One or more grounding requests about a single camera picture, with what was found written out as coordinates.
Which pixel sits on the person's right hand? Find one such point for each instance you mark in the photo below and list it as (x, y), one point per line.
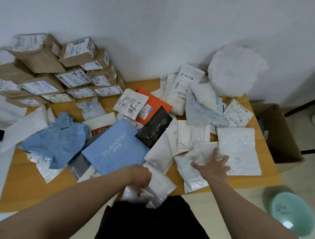
(214, 170)

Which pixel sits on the person's left hand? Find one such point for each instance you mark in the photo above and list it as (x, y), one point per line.
(140, 176)

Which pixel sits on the smooth light blue mailer package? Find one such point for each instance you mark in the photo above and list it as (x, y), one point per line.
(113, 147)

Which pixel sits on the black bubble mailer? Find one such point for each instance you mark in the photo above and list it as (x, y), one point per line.
(152, 128)

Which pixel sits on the blue plastic mailer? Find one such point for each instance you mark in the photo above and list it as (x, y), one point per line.
(61, 140)

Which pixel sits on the pile of white mailers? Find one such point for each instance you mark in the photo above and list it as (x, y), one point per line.
(182, 83)

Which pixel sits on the large white plastic bag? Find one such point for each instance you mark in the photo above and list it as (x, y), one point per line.
(233, 71)

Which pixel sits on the tall brown box double label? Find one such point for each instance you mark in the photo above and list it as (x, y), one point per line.
(57, 98)

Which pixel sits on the white bubble mailer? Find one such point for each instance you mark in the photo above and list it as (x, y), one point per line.
(22, 128)

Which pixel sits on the INS BAHA cardboard box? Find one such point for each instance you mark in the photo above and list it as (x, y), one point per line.
(24, 102)

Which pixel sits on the brown box white barcode label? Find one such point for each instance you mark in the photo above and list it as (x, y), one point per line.
(78, 48)

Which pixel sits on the stack of cardboard boxes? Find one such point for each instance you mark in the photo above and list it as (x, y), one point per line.
(37, 61)

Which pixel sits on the brown box large label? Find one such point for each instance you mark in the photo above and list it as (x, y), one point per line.
(9, 87)

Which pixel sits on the person's left forearm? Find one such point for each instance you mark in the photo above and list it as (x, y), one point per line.
(61, 209)

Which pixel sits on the person's right forearm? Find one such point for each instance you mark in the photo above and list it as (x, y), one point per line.
(246, 214)

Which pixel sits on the person's black trousers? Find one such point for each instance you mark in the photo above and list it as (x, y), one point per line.
(152, 221)

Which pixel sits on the dark blue plastic bag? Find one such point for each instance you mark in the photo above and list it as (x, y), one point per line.
(261, 125)

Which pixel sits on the brown cardboard box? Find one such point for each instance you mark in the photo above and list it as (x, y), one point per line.
(283, 138)

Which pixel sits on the teal round stool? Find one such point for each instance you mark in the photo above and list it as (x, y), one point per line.
(292, 211)

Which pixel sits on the wooden desk with black legs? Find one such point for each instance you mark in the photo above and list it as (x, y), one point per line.
(300, 108)

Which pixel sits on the wooden table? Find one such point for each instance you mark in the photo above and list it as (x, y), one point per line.
(24, 182)

